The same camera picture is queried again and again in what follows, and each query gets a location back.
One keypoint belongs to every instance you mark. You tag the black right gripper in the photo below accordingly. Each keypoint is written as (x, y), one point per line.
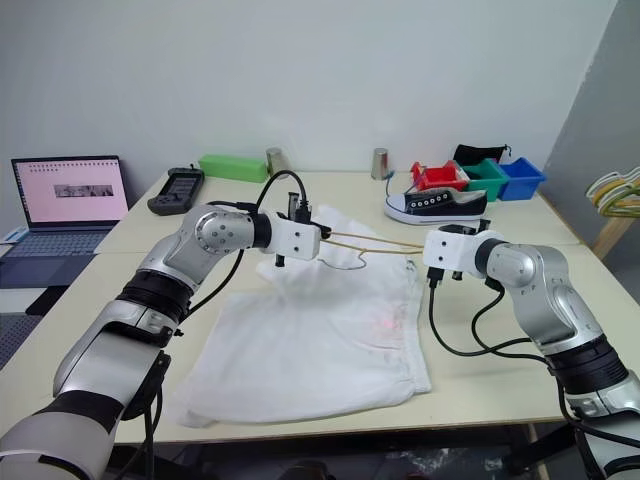
(455, 228)

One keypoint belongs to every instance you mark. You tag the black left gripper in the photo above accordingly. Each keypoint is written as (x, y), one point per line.
(292, 206)

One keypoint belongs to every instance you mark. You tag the white shorts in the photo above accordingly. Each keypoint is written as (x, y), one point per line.
(310, 345)

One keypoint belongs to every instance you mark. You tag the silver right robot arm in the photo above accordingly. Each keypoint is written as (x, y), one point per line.
(550, 295)

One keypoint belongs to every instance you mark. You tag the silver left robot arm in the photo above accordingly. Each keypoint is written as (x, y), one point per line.
(130, 300)

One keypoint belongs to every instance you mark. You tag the black and white sneaker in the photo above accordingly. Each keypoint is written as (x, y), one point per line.
(440, 205)

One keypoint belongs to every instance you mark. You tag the metal cup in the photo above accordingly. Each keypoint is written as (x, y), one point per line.
(381, 162)
(278, 161)

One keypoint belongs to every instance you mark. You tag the red plastic bin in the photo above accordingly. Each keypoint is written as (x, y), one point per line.
(440, 177)

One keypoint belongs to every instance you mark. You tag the green plastic bin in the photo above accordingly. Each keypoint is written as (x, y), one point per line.
(487, 180)

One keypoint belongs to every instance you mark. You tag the green rectangular box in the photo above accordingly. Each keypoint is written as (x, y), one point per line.
(232, 167)

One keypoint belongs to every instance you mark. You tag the blue plastic bin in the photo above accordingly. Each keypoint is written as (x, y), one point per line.
(522, 177)

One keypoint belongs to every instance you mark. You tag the black handheld controller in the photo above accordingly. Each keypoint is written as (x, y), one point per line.
(177, 192)

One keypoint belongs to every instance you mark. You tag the wooden stand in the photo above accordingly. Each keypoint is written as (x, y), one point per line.
(611, 232)

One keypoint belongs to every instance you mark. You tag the stack of plastic hangers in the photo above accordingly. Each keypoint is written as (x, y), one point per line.
(617, 195)

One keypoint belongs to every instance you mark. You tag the grey open laptop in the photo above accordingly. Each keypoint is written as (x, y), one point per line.
(70, 192)

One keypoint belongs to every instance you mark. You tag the blue white paper card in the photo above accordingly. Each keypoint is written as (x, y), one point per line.
(12, 235)

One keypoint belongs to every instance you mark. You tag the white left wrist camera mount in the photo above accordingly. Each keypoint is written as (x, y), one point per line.
(300, 241)

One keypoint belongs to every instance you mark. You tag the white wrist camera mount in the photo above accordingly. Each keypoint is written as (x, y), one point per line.
(300, 241)
(450, 250)

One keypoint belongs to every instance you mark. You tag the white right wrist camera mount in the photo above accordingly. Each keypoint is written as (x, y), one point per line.
(450, 250)

